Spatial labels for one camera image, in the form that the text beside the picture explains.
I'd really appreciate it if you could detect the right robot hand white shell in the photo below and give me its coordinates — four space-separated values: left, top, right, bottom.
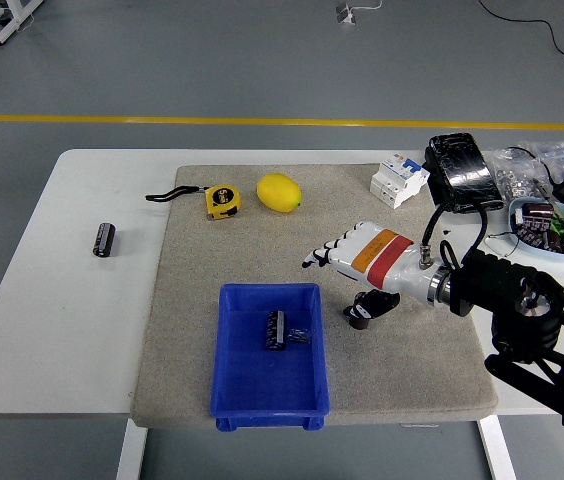
300 221 437 321

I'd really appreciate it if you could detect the black cylindrical battery white print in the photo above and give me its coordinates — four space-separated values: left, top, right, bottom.
92 222 116 259
263 309 288 351
348 299 372 331

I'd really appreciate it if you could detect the blue plastic box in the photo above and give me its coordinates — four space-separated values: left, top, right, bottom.
209 282 332 432

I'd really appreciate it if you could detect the white circuit breaker blue lever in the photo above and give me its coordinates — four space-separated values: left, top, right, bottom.
369 153 431 210

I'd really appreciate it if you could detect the grey-brown mat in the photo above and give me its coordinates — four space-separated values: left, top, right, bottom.
129 163 499 430

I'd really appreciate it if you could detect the black device in clear wrap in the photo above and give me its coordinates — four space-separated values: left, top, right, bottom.
422 132 507 215

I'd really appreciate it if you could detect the yellow lemon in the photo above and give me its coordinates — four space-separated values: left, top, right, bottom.
256 172 303 214

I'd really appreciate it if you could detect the light blue bowl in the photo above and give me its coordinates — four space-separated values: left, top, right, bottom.
507 197 564 263

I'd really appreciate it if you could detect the clear bag of metal nuts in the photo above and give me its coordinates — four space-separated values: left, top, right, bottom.
490 147 556 202

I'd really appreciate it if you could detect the large brown capacitor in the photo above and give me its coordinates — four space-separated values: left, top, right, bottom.
520 201 557 221

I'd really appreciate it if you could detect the white table leg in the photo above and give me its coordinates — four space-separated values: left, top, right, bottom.
476 415 518 480
115 418 149 480

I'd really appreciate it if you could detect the thin looped wire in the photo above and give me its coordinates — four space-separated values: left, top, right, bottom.
484 231 521 259

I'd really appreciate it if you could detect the yellow tape measure black strap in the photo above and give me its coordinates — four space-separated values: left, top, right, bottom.
145 183 243 221

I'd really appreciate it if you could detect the grey floor socket white cable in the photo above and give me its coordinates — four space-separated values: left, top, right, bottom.
335 0 383 26

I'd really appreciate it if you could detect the black floor cable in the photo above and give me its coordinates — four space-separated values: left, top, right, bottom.
476 0 564 76

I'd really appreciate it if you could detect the white desk frame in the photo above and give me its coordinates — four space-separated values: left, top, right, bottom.
0 0 46 49

